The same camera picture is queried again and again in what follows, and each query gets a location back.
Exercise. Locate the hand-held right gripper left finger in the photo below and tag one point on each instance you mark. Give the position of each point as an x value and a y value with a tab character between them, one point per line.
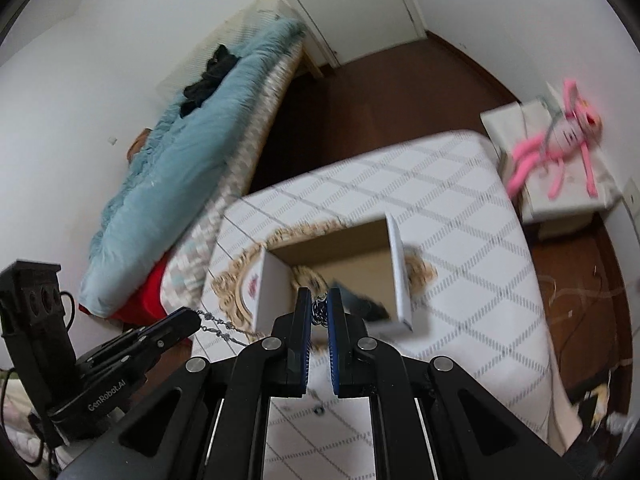
303	345

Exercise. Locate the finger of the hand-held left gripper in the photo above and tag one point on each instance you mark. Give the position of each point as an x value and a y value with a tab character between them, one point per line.
167	321
172	342

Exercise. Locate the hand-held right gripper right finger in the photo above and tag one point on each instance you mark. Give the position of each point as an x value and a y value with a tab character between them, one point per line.
334	345

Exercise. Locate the white cardboard box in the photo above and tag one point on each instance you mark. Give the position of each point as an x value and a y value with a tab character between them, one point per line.
267	290

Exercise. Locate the red cloth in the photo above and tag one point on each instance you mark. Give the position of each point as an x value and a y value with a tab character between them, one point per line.
145	300

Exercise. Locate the gold ornate framed mirror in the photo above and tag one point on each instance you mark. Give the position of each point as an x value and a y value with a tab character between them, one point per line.
232	280

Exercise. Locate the light blue fluffy blanket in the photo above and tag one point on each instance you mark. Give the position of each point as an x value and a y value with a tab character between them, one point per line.
180	170

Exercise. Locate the white checked tablecloth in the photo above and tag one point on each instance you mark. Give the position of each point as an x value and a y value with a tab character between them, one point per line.
450	240

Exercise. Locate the patterned bed mattress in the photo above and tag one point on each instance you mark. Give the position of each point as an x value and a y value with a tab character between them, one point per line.
260	110

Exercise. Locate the black clothes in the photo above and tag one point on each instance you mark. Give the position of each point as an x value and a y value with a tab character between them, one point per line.
210	77

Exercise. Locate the white bedside cabinet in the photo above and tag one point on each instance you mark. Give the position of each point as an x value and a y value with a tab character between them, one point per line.
555	195

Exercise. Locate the pink plush toy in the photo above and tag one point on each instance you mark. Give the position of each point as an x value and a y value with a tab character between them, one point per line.
565	135

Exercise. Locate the white door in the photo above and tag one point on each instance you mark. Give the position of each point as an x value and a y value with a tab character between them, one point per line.
350	5

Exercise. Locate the wooden bed frame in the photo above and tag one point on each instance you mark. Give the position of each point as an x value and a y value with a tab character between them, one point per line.
312	62

